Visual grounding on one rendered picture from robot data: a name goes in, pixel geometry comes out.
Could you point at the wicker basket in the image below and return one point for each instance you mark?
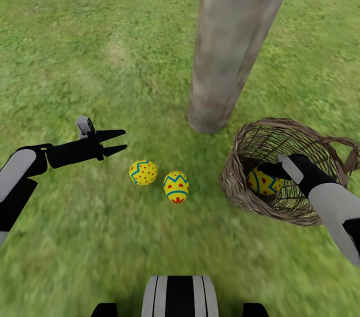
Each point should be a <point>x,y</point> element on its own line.
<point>233,177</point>

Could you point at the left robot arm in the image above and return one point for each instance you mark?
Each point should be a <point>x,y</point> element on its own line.
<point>15,186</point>

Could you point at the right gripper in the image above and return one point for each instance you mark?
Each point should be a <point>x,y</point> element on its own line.
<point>271,169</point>

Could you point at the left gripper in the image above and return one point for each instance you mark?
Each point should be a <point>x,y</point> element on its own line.
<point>90,148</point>

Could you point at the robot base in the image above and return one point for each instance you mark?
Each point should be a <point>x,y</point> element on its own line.
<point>250,309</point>

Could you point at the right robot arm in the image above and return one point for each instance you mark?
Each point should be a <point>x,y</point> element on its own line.
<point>337,207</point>

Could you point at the easter egg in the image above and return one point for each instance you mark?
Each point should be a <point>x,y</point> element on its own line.
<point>143,172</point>
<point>176,186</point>
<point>263,183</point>

